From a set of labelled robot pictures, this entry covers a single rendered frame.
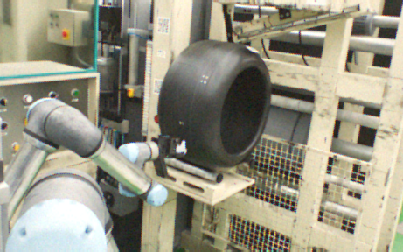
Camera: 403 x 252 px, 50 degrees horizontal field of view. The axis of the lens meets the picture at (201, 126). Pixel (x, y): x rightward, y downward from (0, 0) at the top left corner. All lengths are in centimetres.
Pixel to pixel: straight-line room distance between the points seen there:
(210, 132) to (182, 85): 22
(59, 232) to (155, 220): 179
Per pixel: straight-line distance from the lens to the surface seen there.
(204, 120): 172
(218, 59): 178
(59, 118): 128
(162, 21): 207
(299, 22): 213
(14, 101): 193
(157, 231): 234
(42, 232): 55
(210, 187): 189
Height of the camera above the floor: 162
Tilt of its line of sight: 16 degrees down
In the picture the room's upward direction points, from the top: 5 degrees clockwise
